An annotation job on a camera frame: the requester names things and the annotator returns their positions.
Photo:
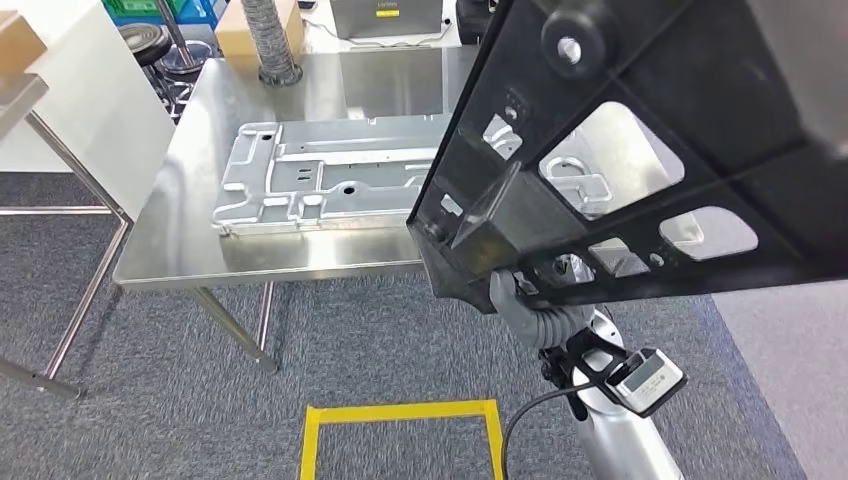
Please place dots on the grey metal device box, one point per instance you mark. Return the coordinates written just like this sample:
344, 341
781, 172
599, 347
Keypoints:
411, 20

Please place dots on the cardboard box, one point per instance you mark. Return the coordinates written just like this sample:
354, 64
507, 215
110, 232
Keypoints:
20, 43
228, 33

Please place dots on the stainless steel workbench table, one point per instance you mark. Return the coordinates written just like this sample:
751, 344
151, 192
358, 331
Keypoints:
298, 252

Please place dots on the black plastic frame part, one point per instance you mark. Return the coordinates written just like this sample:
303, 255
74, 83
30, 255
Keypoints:
729, 79

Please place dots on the grey metal fixture plate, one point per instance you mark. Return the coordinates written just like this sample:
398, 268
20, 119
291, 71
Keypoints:
331, 172

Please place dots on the white panel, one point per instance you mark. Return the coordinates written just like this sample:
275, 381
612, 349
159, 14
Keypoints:
99, 119

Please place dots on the blue plastic crate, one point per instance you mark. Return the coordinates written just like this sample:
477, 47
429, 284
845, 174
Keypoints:
205, 10

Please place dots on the stainless steel table with crossbars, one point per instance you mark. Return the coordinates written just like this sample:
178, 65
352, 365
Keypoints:
20, 93

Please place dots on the chrome pole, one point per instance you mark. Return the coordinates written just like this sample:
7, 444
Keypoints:
173, 26

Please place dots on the black bag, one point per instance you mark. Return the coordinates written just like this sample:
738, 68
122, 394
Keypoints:
474, 20

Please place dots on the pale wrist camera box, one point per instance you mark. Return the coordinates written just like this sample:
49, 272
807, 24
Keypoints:
646, 384

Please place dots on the green plastic crate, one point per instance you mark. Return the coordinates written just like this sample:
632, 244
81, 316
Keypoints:
132, 6

